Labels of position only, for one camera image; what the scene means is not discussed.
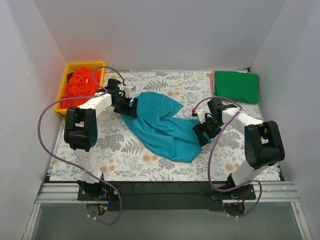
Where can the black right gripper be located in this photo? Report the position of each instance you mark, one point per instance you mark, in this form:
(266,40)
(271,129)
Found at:
(203,130)

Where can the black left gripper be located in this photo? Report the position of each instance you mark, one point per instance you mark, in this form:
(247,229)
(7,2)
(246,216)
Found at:
(126,106)

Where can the teal t shirt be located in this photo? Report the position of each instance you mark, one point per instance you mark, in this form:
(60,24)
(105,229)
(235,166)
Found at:
(160,131)

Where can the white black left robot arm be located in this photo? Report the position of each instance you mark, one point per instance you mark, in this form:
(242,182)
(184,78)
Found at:
(81,128)

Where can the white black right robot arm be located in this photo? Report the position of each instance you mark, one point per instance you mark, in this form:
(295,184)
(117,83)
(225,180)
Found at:
(263,146)

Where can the orange t shirt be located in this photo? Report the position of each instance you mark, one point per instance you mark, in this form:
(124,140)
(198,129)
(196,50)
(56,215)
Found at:
(80,83)

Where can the folded pink t shirt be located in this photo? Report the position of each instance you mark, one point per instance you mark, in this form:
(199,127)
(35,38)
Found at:
(212,83)

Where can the folded green t shirt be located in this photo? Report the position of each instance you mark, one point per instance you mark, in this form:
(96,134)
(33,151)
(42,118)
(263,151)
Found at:
(237,86)

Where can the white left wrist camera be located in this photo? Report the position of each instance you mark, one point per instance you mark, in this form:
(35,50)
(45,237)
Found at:
(128,90)

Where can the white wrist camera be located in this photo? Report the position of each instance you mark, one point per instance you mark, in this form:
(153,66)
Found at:
(128,90)
(200,114)

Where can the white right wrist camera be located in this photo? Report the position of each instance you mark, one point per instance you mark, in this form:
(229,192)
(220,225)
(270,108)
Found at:
(200,114)

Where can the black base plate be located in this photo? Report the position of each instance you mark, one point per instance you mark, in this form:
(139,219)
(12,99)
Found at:
(161,195)

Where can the aluminium frame rail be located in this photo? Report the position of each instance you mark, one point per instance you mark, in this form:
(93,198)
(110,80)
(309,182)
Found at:
(270,210)

